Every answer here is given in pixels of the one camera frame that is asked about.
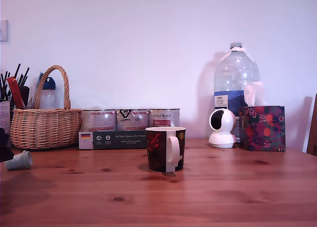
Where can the pale green coffee capsule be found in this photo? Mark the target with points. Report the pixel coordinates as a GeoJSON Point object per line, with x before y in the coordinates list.
{"type": "Point", "coordinates": [18, 160]}

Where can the dark patterned coffee mug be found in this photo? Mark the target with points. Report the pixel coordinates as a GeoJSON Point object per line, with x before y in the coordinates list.
{"type": "Point", "coordinates": [158, 150]}

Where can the dark utensil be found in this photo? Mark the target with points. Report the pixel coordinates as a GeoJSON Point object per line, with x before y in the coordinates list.
{"type": "Point", "coordinates": [24, 96]}

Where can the black straw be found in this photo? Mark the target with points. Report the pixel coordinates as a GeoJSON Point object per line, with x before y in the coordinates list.
{"type": "Point", "coordinates": [25, 76]}
{"type": "Point", "coordinates": [2, 87]}
{"type": "Point", "coordinates": [8, 88]}
{"type": "Point", "coordinates": [17, 70]}

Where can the small bottle with blue cap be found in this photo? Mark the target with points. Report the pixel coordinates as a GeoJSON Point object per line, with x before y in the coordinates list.
{"type": "Point", "coordinates": [49, 98]}

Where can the tin can with pink label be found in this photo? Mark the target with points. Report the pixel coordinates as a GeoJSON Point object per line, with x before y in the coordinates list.
{"type": "Point", "coordinates": [99, 120]}

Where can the dark cardboard can tray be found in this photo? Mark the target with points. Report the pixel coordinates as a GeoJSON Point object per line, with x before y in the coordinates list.
{"type": "Point", "coordinates": [111, 140]}

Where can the tin can with black print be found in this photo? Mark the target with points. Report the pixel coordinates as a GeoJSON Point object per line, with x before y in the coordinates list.
{"type": "Point", "coordinates": [132, 120]}

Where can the large clear water bottle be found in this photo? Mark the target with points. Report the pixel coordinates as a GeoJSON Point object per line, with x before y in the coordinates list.
{"type": "Point", "coordinates": [235, 76]}

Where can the white tissue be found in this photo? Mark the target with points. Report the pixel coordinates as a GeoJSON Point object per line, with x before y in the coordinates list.
{"type": "Point", "coordinates": [252, 93]}

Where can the floral tissue box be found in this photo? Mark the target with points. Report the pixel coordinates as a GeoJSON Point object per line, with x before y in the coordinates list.
{"type": "Point", "coordinates": [265, 130]}

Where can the white wall plate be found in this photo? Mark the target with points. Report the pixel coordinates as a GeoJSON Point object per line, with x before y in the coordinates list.
{"type": "Point", "coordinates": [3, 30]}

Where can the small white round camera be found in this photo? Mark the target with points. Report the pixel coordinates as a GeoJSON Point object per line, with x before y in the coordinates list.
{"type": "Point", "coordinates": [226, 128]}

